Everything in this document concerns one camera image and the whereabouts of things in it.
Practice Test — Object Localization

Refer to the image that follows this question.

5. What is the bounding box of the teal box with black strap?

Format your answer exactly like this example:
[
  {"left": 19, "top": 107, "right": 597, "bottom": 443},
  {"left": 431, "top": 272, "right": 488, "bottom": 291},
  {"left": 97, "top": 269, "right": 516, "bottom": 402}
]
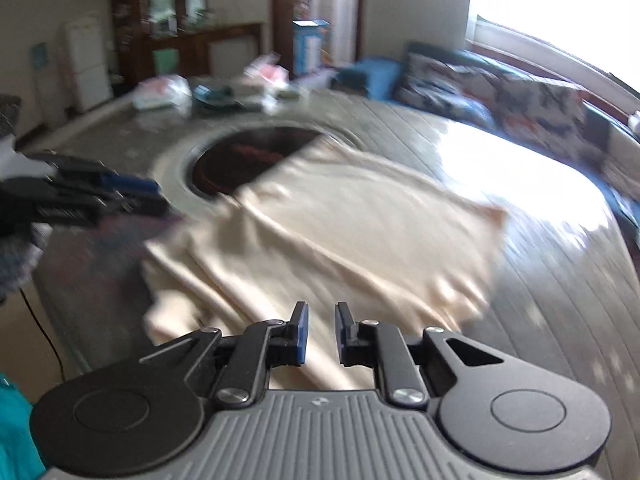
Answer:
[{"left": 192, "top": 85, "right": 236, "bottom": 107}]

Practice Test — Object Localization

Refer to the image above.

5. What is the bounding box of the soft white tissue pack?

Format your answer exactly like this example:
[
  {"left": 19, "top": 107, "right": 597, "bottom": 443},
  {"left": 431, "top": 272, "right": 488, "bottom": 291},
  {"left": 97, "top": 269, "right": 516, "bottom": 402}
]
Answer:
[{"left": 132, "top": 75, "right": 194, "bottom": 114}]

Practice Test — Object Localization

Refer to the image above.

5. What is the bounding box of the black round induction cooktop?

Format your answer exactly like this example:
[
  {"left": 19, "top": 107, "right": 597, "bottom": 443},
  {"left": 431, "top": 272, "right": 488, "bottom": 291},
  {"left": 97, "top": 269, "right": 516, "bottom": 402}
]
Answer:
[{"left": 191, "top": 127, "right": 327, "bottom": 197}]

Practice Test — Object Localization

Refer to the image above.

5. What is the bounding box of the person's teal clothing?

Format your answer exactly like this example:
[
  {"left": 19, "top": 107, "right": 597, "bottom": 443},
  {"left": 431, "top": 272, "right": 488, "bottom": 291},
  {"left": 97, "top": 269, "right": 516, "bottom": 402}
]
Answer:
[{"left": 0, "top": 372, "right": 47, "bottom": 480}]

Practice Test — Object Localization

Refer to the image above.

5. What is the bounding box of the flat butterfly print cushion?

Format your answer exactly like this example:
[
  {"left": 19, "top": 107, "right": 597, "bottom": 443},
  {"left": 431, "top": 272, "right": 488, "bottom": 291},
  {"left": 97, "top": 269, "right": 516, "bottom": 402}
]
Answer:
[{"left": 395, "top": 52, "right": 502, "bottom": 122}]

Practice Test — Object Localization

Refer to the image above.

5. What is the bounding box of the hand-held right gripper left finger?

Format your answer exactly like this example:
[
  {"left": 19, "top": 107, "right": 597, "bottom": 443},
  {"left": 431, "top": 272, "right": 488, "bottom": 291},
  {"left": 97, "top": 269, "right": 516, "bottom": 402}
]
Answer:
[{"left": 140, "top": 301, "right": 310, "bottom": 406}]

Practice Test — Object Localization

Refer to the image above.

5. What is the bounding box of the window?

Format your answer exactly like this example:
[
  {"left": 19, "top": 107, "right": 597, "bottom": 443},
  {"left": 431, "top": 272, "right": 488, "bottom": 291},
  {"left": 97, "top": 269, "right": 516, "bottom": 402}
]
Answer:
[{"left": 465, "top": 0, "right": 640, "bottom": 98}]

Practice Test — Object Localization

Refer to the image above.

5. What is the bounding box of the black cable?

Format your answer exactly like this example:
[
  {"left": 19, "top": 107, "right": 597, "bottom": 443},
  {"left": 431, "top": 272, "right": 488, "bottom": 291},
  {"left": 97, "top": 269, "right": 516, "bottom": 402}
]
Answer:
[{"left": 19, "top": 287, "right": 67, "bottom": 382}]

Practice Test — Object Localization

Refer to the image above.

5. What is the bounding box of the cream sweater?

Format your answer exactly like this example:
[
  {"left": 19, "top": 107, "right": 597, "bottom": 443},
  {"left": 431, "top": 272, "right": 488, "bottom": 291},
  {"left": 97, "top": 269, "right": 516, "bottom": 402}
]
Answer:
[{"left": 142, "top": 140, "right": 509, "bottom": 392}]

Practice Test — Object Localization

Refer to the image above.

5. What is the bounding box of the dark wooden door frame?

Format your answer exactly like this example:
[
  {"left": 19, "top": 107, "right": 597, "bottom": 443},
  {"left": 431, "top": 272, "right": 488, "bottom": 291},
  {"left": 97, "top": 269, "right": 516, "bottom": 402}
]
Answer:
[{"left": 272, "top": 0, "right": 369, "bottom": 68}]

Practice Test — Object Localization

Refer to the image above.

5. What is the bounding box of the blue sofa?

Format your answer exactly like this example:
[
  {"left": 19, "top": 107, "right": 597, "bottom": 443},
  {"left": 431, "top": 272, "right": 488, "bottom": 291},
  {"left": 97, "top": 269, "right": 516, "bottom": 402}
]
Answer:
[{"left": 335, "top": 42, "right": 640, "bottom": 248}]

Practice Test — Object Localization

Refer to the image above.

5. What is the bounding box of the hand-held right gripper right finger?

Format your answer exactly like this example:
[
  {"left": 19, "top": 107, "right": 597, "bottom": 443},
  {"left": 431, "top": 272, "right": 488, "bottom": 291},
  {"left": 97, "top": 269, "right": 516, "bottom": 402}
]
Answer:
[{"left": 334, "top": 301, "right": 504, "bottom": 407}]

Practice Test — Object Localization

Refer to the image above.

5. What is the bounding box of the wooden shelf cabinet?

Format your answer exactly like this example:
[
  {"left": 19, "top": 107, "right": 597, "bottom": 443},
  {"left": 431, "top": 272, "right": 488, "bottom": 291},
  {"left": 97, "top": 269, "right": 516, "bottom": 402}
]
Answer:
[{"left": 110, "top": 0, "right": 217, "bottom": 43}]

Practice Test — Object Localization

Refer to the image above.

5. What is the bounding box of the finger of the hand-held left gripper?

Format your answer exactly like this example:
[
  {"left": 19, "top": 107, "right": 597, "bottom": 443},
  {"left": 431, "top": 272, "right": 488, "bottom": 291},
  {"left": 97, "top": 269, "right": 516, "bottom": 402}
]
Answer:
[
  {"left": 35, "top": 152, "right": 162, "bottom": 197},
  {"left": 32, "top": 191, "right": 172, "bottom": 229}
]

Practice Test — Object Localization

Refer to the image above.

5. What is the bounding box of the dark wooden sideboard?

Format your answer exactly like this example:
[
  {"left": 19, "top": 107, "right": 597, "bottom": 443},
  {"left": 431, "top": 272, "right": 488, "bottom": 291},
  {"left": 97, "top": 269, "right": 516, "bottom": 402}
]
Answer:
[{"left": 142, "top": 22, "right": 266, "bottom": 87}]

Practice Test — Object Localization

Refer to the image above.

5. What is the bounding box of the white refrigerator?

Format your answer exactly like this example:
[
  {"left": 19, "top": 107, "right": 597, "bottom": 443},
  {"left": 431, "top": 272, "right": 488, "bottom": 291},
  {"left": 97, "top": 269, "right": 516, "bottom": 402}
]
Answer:
[{"left": 64, "top": 16, "right": 114, "bottom": 112}]

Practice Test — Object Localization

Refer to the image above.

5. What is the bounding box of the light green board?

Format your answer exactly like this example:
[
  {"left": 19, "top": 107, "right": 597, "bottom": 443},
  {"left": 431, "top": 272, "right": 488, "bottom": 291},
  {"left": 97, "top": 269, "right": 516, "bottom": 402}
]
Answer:
[{"left": 152, "top": 50, "right": 182, "bottom": 77}]

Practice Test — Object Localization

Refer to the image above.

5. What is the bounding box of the blue white carton box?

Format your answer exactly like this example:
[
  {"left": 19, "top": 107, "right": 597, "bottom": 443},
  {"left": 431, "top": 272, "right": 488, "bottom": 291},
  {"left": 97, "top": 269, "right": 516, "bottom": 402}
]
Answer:
[{"left": 292, "top": 20, "right": 331, "bottom": 77}]

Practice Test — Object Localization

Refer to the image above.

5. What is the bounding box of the upright butterfly print cushion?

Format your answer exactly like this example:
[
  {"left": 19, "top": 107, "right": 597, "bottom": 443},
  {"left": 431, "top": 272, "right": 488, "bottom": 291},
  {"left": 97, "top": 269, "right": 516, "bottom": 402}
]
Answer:
[{"left": 495, "top": 75, "right": 587, "bottom": 162}]

